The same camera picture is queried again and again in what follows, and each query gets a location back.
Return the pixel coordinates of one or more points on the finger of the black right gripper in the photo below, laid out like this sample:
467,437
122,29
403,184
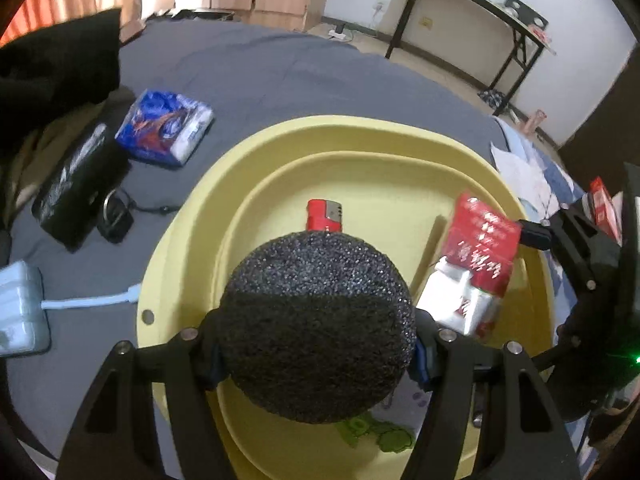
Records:
535,235

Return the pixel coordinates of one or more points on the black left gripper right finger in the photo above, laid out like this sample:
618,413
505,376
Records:
522,435

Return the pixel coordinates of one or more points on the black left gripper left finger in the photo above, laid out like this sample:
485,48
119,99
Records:
114,433

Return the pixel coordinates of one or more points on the red white cigarette pack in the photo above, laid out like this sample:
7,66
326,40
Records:
471,270

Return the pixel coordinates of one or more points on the small red white pack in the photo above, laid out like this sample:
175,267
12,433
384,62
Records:
603,210

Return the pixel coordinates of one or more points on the red transparent lighter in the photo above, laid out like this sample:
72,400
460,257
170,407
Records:
324,216

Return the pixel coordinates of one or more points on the black foam ball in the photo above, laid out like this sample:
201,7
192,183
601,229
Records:
316,327

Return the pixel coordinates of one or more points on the white tissue paper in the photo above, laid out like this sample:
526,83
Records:
527,183

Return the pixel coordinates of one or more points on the blue white checkered blanket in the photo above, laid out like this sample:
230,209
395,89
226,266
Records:
605,445

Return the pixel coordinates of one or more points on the pink bag on floor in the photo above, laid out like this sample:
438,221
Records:
533,122

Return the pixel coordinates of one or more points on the dark brown door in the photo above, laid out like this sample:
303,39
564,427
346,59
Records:
610,135

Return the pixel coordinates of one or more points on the light blue power adapter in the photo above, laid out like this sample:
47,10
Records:
24,326

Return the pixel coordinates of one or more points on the yellow plastic tray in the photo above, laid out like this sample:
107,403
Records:
397,186

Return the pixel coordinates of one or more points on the black folding table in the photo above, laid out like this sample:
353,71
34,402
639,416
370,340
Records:
475,40

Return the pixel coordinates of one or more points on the black key fob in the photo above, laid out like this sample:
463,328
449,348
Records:
116,216

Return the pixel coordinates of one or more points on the black box on table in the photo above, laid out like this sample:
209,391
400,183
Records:
524,13

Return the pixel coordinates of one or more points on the black wallet case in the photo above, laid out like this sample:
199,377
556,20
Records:
71,199

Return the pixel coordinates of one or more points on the blue tissue packet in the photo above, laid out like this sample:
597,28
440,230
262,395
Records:
164,128

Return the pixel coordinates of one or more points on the grey bed sheet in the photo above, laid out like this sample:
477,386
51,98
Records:
252,77

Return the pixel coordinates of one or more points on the white power strip with cable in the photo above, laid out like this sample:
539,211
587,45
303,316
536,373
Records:
346,33

